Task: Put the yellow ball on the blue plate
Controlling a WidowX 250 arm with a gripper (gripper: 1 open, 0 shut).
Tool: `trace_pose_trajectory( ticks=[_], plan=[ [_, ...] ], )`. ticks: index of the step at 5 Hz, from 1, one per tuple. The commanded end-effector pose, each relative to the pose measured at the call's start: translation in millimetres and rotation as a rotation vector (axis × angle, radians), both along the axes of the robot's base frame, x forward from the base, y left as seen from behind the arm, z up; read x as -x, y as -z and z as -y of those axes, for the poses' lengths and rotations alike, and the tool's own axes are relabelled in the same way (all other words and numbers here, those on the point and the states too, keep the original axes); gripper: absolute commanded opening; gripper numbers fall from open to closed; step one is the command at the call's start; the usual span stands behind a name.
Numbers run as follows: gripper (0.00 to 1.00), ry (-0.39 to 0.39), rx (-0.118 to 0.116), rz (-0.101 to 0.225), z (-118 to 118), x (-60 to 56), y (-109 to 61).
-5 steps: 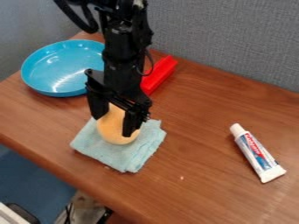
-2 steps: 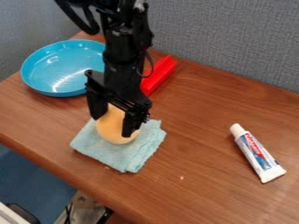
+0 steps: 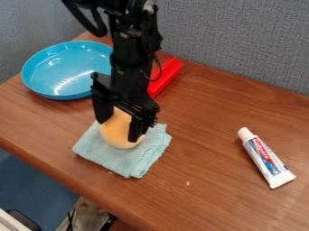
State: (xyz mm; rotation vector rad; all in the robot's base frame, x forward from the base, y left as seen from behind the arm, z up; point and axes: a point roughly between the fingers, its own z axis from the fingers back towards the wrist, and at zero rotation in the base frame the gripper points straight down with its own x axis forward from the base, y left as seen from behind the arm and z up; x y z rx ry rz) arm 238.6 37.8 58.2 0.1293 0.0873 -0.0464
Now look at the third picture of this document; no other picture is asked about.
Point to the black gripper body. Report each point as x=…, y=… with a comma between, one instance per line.
x=127, y=83

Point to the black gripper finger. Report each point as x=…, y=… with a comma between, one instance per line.
x=103, y=107
x=139, y=124

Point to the yellow orange ball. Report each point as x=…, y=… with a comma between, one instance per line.
x=115, y=130

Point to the red plastic block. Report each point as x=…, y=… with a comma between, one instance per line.
x=163, y=76

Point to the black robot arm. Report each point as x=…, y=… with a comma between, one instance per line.
x=134, y=17

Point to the light blue folded cloth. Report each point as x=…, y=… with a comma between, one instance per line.
x=127, y=162

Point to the blue plate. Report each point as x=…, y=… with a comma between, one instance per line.
x=58, y=72

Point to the white toothpaste tube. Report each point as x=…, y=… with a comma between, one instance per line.
x=269, y=164

